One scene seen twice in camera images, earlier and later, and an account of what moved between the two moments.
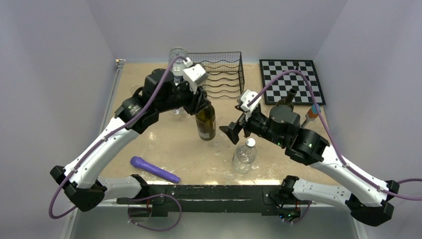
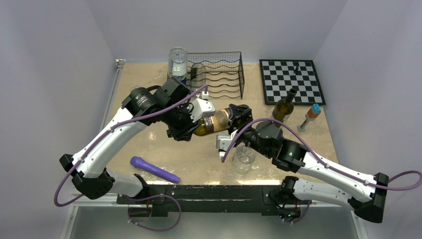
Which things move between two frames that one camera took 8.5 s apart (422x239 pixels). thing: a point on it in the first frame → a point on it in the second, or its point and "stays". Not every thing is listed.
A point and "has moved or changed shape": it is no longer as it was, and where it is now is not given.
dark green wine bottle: x=288 y=100 stays
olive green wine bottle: x=206 y=124 has moved or changed shape
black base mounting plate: x=212 y=200 stays
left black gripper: x=197 y=101 → x=185 y=132
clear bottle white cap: x=245 y=156 stays
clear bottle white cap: x=178 y=65 stays
